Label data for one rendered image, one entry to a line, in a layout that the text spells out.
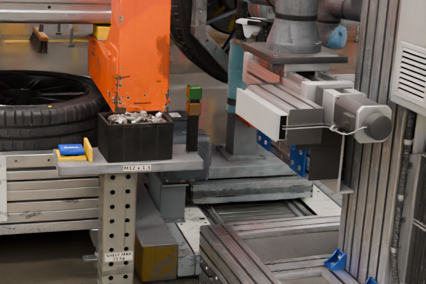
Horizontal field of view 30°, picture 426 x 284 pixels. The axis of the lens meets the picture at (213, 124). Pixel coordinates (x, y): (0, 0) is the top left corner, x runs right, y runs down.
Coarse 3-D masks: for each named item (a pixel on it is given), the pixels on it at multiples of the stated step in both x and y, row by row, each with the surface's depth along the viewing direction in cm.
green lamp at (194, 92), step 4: (196, 84) 241; (188, 88) 239; (192, 88) 238; (196, 88) 238; (200, 88) 238; (188, 92) 239; (192, 92) 238; (196, 92) 238; (200, 92) 239; (188, 96) 239; (192, 96) 238; (196, 96) 239; (200, 96) 239
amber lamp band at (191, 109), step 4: (188, 104) 239; (192, 104) 239; (196, 104) 239; (200, 104) 240; (188, 108) 239; (192, 108) 239; (196, 108) 240; (200, 108) 240; (188, 112) 240; (192, 112) 240; (196, 112) 240; (200, 112) 240
